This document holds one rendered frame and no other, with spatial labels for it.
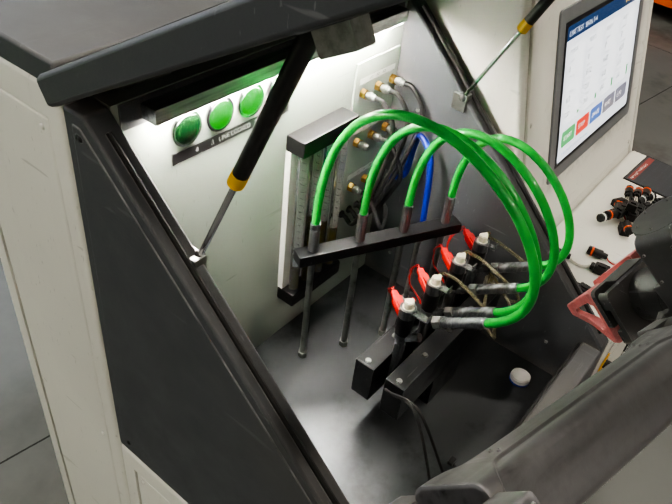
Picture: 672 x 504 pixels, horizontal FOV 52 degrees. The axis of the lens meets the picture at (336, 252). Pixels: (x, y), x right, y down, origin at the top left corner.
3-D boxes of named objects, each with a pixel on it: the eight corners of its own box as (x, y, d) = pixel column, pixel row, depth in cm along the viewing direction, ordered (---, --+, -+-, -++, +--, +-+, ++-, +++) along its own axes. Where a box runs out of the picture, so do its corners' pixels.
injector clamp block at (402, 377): (390, 445, 121) (404, 390, 111) (346, 413, 125) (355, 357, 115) (484, 342, 142) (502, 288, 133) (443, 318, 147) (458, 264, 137)
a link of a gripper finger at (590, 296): (544, 295, 80) (602, 292, 72) (582, 262, 83) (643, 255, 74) (572, 343, 81) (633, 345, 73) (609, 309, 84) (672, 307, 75)
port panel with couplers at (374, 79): (351, 218, 134) (372, 70, 114) (337, 210, 135) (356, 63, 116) (389, 192, 142) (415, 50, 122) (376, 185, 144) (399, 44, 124)
